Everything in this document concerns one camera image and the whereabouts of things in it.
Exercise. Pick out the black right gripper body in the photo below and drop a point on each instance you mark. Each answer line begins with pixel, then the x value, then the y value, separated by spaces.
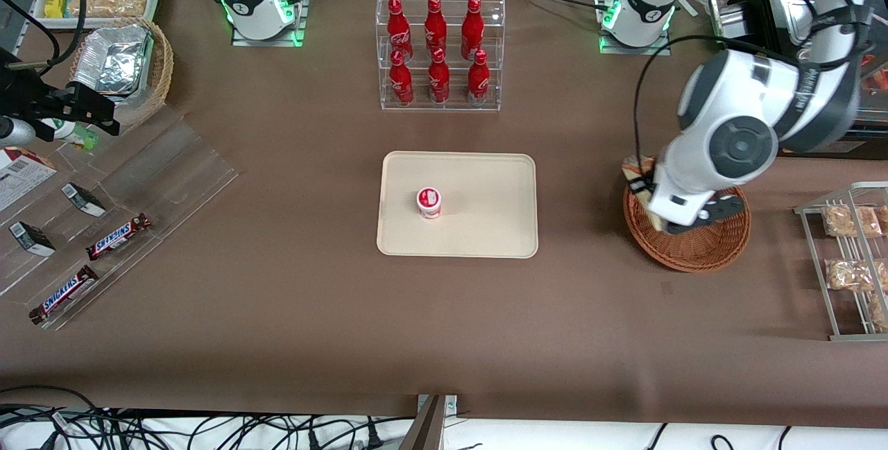
pixel 29 98

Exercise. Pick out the triangular sandwich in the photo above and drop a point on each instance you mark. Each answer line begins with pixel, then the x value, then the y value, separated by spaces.
pixel 635 167

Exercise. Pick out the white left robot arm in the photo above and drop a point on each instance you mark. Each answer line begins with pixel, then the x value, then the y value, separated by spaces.
pixel 735 89

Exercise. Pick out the light woven wicker basket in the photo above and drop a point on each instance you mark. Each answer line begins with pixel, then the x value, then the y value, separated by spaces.
pixel 162 68

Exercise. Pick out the round brown wicker basket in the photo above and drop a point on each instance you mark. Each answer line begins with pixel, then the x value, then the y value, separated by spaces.
pixel 701 252

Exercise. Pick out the beige plastic tray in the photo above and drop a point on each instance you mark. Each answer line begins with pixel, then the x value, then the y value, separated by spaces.
pixel 485 214

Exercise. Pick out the green white small bottle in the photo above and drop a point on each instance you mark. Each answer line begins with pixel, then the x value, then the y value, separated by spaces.
pixel 76 134

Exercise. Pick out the silver foil container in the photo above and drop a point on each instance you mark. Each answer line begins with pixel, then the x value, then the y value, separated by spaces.
pixel 111 62

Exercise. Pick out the small black white box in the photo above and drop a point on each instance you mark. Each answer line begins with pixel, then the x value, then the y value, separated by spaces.
pixel 83 199
pixel 31 238

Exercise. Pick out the white red printed carton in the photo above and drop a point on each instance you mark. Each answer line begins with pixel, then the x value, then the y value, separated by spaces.
pixel 21 179

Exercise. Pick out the yellow snack pack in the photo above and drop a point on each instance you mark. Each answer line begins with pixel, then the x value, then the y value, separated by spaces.
pixel 55 1

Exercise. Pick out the clear bag of crackers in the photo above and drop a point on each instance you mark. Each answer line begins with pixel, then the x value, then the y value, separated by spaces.
pixel 111 1

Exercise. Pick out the clear acrylic stepped display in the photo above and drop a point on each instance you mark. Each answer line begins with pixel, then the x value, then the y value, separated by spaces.
pixel 173 179

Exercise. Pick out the brown snickers bar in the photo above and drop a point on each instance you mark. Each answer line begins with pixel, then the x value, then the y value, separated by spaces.
pixel 118 236
pixel 64 295

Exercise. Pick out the small white label strip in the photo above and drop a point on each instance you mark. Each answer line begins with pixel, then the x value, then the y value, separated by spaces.
pixel 689 7

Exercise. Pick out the red cola bottle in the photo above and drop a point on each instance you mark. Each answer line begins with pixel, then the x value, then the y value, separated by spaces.
pixel 438 81
pixel 472 27
pixel 435 23
pixel 479 81
pixel 400 82
pixel 397 27

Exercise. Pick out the clear acrylic bottle rack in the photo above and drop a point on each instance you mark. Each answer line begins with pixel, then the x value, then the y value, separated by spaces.
pixel 454 107

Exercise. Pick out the clear bag of granola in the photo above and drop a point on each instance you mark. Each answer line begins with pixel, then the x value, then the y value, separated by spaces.
pixel 855 275
pixel 880 311
pixel 852 221

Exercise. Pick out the red white yogurt cup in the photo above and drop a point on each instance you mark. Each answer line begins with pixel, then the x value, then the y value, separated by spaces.
pixel 429 202

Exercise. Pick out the black silver appliance box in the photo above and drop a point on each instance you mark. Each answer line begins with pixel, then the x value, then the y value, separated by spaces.
pixel 791 6

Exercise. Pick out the brown paper table cover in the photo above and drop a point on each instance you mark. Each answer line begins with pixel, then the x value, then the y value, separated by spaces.
pixel 277 332

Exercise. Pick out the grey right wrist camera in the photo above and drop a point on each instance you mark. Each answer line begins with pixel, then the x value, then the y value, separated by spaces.
pixel 14 132

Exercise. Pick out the metal clamp bracket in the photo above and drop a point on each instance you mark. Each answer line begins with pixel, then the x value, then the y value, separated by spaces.
pixel 449 405

